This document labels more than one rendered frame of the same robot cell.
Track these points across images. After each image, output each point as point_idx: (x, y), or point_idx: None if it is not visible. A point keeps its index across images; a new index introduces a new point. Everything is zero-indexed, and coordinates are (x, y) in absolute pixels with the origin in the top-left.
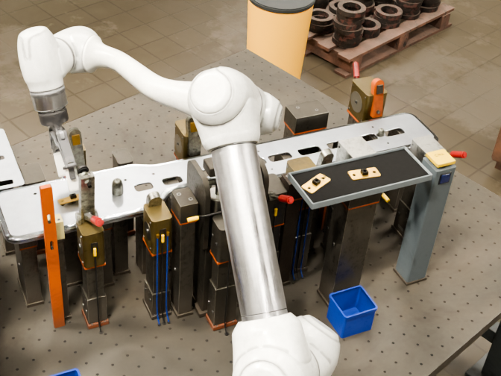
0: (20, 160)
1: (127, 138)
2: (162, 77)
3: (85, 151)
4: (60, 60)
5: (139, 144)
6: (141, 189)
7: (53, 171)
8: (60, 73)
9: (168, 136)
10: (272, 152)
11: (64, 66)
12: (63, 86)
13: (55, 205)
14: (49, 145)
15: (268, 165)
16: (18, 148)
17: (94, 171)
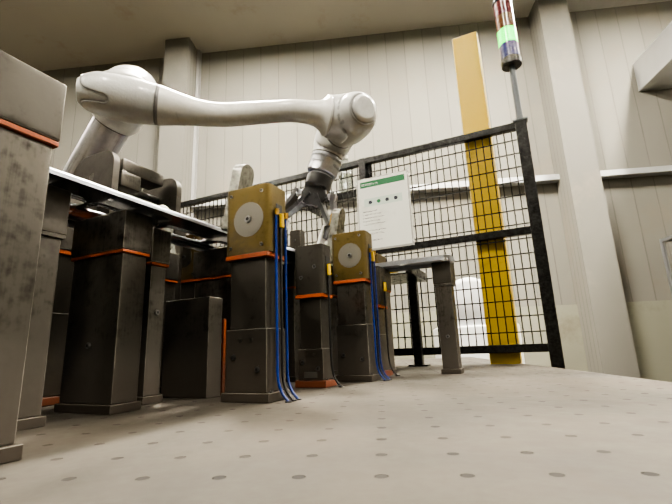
0: (569, 376)
1: (597, 402)
2: (216, 102)
3: (332, 236)
4: None
5: (553, 404)
6: (376, 394)
7: (515, 380)
8: (314, 139)
9: (575, 422)
10: (77, 193)
11: (317, 132)
12: (315, 151)
13: None
14: (609, 381)
15: (80, 209)
16: (609, 376)
17: (483, 387)
